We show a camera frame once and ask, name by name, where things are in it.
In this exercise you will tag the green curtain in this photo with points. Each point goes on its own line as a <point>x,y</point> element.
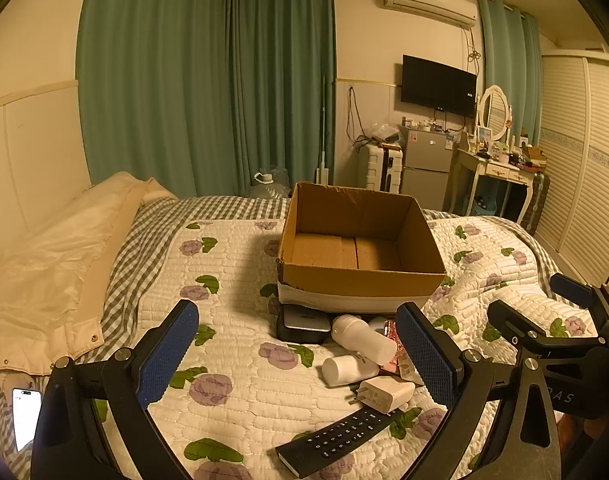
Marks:
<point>509,70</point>
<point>284,85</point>
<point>154,85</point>

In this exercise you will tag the black wall television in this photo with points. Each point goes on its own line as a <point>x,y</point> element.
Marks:
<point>437,85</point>

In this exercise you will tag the white wall charger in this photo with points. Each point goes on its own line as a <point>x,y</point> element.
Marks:
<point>384,392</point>

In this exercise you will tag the large white plastic bottle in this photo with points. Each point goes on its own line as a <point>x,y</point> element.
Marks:
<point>359,337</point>

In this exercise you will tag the white suitcase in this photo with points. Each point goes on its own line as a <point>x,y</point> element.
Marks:
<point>379,170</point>

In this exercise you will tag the person's right forearm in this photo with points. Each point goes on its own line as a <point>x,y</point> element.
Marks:
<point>571,440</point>

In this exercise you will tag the white mop pole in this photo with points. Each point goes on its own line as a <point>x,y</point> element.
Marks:
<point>323,130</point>

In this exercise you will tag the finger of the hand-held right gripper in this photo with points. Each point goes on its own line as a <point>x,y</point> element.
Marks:
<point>509,317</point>
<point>571,290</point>

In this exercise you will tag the silver small fridge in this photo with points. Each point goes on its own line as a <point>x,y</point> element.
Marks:
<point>427,165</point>

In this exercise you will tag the white oval vanity mirror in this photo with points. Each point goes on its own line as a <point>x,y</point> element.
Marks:
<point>494,110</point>

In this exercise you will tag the dark grey power adapter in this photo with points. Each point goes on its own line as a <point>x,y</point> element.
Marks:
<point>302,332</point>

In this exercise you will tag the floral quilted bedspread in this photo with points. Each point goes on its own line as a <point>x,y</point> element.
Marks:
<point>224,310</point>

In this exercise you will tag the white bottle with red cap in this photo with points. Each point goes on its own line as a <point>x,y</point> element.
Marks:
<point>347,370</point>

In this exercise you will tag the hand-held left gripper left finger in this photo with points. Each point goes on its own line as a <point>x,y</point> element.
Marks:
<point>169,355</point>

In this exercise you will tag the black remote control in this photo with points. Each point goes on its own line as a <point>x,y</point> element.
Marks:
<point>334,440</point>

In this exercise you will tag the cream puffy jacket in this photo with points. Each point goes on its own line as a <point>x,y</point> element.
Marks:
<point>59,260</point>

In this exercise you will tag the white dressing table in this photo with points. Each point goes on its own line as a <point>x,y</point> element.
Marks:
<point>489,167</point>

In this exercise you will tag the brown checkered suitcase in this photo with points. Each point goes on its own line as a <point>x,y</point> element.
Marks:
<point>536,205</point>

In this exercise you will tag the blue bin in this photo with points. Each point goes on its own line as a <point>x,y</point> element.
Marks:
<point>482,206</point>

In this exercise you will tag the white louvered wardrobe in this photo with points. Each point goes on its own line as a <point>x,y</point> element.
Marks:
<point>584,160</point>

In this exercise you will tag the pink snack packet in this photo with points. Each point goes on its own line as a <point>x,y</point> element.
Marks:
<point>392,332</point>

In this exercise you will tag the clear water jug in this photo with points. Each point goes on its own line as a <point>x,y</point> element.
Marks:
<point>269,185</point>

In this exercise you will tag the smartphone with lit screen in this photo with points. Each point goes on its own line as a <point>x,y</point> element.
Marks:
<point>27,420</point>

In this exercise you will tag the cardboard box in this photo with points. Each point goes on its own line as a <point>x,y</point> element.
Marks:
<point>359,280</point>

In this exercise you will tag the clear plastic bag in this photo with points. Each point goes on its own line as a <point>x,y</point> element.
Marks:
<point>382,132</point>

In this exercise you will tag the white air conditioner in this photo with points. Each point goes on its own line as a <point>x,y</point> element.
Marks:
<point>429,2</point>

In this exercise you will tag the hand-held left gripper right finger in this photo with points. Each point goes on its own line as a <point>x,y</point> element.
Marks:
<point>424,355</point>

